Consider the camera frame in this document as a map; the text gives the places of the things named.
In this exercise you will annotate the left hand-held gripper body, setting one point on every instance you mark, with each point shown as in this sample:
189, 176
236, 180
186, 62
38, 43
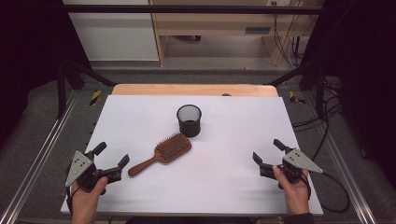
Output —
79, 166

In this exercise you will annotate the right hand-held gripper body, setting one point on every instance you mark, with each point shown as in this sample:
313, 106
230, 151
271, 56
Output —
299, 160

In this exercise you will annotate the brown wooden hairbrush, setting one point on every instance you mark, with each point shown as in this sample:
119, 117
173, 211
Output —
172, 149

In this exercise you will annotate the black mesh pen holder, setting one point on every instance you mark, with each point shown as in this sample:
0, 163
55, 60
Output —
190, 127

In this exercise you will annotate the person's left hand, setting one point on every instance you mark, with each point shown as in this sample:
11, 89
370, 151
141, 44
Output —
85, 199

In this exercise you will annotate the person's right hand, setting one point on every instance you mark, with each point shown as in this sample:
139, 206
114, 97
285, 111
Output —
295, 196

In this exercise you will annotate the white table board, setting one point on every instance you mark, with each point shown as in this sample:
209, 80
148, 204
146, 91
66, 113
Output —
218, 155

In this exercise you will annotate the yellow black tape marker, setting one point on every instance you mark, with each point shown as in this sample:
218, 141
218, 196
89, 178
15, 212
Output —
293, 97
95, 97

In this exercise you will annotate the black metal stand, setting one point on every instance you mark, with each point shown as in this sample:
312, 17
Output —
61, 93
320, 90

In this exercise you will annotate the white cabinet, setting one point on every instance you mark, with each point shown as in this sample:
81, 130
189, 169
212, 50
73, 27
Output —
115, 34

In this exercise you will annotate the black curtain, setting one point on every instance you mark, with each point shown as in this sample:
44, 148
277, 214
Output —
28, 46
364, 62

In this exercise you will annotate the light wooden desk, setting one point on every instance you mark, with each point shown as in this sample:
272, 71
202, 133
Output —
211, 25

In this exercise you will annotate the aluminium rail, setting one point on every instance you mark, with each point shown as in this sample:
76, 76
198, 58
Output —
34, 168
351, 186

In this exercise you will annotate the black horizontal frame bar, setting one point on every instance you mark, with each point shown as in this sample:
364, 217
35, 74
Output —
186, 9

